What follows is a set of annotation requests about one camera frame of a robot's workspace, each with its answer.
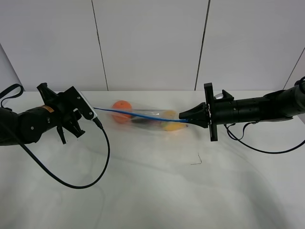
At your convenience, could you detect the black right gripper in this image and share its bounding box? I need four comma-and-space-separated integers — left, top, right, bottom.
179, 83, 234, 141

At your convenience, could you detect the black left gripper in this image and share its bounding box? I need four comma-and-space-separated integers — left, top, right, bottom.
37, 83, 91, 144

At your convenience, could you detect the clear zip bag blue seal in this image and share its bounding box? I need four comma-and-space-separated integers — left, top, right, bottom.
93, 100, 189, 132

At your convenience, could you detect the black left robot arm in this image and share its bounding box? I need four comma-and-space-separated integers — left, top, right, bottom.
0, 83, 97, 144

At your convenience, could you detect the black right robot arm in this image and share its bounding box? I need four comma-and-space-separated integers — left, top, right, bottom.
179, 78, 305, 141

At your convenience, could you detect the yellow fruit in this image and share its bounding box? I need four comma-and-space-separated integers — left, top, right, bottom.
160, 110, 188, 131

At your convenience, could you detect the orange fruit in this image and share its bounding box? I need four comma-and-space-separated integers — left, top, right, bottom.
112, 100, 132, 124

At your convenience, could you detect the dark purple fruit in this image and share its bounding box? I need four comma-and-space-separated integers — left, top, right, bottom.
131, 116, 158, 127

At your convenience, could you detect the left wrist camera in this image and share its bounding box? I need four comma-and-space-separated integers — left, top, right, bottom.
79, 92, 98, 121

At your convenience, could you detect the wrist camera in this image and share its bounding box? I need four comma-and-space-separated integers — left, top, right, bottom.
214, 93, 224, 100
79, 92, 98, 121

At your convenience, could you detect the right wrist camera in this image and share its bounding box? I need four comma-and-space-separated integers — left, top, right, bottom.
214, 93, 224, 100

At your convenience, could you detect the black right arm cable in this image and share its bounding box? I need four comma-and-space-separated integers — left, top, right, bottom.
225, 120, 305, 154

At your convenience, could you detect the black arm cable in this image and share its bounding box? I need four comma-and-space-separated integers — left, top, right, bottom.
225, 120, 305, 154
0, 83, 111, 189

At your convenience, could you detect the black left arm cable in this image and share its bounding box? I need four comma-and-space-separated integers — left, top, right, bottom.
0, 83, 111, 189

